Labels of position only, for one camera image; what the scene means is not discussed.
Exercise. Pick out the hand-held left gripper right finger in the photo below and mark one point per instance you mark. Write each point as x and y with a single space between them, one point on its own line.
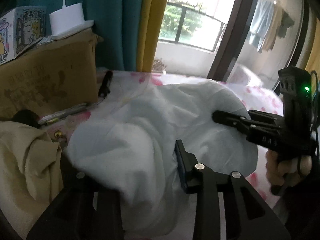
187 165

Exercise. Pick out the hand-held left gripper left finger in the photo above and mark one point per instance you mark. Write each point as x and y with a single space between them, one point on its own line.
80 187

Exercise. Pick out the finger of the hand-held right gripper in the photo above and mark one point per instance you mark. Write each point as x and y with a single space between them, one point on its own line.
237 122

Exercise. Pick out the white jacket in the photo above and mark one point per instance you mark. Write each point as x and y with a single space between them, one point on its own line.
150 130

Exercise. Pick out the person's right hand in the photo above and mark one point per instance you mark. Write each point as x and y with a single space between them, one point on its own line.
277 167

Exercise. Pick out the small gold round object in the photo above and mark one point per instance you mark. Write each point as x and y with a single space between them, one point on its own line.
59 135

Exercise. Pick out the beige pillow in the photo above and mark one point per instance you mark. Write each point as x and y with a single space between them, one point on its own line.
25 167

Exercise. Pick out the yellow curtain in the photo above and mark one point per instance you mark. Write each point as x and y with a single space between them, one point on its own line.
150 30
315 55

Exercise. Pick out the clear pack of pens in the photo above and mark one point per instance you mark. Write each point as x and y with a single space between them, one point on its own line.
65 112

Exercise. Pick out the black cloth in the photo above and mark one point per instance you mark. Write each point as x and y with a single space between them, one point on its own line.
25 117

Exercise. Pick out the beige hanging garment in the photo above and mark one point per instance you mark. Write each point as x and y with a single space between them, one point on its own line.
272 30

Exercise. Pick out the dark hanging garment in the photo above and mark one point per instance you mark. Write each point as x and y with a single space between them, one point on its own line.
285 22

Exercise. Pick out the light blue hanging garment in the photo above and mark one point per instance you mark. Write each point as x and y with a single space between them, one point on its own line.
261 22

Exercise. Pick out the small black object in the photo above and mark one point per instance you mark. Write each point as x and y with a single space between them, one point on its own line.
105 85

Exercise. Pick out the brown cardboard box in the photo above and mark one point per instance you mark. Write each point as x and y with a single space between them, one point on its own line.
50 80

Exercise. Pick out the balcony railing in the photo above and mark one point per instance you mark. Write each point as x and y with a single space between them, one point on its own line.
181 25

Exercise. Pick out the teal curtain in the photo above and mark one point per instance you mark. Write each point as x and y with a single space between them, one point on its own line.
112 17

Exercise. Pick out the cartoon printed box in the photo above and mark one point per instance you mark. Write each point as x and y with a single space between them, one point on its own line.
15 35

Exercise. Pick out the white desk lamp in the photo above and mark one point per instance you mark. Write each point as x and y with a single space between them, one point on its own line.
67 20

